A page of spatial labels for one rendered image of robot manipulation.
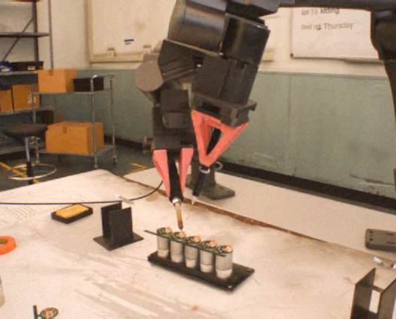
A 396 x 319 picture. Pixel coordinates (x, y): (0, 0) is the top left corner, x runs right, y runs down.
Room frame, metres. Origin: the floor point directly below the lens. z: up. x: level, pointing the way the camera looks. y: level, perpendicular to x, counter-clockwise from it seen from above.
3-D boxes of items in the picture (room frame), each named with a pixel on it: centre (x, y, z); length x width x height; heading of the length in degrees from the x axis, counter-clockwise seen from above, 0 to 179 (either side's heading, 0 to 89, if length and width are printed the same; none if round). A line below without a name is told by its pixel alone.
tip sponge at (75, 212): (0.78, 0.28, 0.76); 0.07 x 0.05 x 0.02; 148
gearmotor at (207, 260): (0.53, -0.01, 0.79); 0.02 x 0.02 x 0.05
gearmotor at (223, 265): (0.51, -0.03, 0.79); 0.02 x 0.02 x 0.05
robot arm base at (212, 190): (0.99, 0.00, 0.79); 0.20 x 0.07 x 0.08; 33
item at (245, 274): (0.56, 0.01, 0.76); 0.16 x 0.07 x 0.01; 55
